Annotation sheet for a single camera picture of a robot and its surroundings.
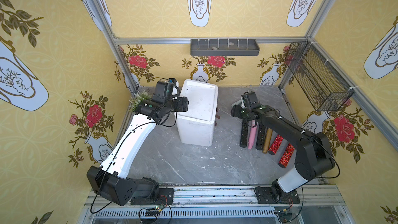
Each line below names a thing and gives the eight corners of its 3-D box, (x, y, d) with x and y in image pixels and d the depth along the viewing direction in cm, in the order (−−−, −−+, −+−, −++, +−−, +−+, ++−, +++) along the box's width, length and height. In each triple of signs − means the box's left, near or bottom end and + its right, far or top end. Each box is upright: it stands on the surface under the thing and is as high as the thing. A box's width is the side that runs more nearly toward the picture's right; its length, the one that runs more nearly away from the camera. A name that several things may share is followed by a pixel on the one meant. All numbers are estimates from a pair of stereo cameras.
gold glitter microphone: (262, 152, 90) (263, 150, 88) (266, 129, 100) (267, 127, 98) (267, 154, 89) (269, 153, 87) (271, 131, 99) (273, 129, 97)
